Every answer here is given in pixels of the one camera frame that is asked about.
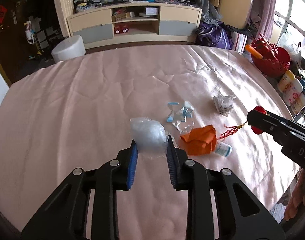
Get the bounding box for pink curtain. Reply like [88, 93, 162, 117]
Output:
[250, 0, 278, 41]

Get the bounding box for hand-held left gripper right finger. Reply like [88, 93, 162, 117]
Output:
[166, 135, 284, 240]

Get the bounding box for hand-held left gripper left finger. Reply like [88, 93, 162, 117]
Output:
[21, 139, 139, 240]

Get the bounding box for beige grey television cabinet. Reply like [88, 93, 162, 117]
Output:
[67, 0, 203, 50]

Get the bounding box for white round stool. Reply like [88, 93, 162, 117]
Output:
[51, 35, 86, 62]

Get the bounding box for purple bag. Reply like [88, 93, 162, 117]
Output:
[195, 21, 235, 51]

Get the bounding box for pink white hanging bag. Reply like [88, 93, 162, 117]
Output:
[25, 20, 36, 45]

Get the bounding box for cardboard box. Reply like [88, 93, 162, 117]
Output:
[112, 12, 135, 22]

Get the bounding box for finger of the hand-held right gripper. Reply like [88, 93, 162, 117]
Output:
[247, 110, 305, 145]

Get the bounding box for orange crumpled bag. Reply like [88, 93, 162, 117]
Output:
[180, 125, 217, 157]

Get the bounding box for orange plastic handle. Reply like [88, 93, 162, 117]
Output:
[245, 44, 263, 60]

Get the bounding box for red tassel ornament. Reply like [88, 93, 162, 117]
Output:
[216, 106, 268, 141]

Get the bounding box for window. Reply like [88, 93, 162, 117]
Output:
[272, 0, 305, 64]

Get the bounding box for crumpled foil wrapper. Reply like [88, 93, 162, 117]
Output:
[213, 95, 236, 117]

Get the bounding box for small white bottle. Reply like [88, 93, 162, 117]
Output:
[214, 141, 232, 158]

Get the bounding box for clear plastic bag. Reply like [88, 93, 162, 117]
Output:
[130, 116, 179, 159]

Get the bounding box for grey clothes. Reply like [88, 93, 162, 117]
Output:
[189, 0, 223, 26]

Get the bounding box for cardboard covered cabinet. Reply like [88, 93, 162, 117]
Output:
[217, 0, 258, 30]

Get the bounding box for person's right hand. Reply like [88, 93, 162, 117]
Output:
[283, 169, 305, 222]

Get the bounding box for blue clear plastic wrapper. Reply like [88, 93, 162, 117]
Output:
[165, 101, 195, 133]

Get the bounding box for white labelled bottle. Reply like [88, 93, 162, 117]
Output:
[291, 93, 305, 115]
[284, 78, 303, 106]
[277, 69, 296, 92]

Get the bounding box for red plastic basket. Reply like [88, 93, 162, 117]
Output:
[250, 33, 291, 78]

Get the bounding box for woven folding screen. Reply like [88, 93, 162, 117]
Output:
[52, 0, 76, 38]

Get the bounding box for pink tablecloth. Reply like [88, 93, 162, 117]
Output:
[0, 44, 303, 240]

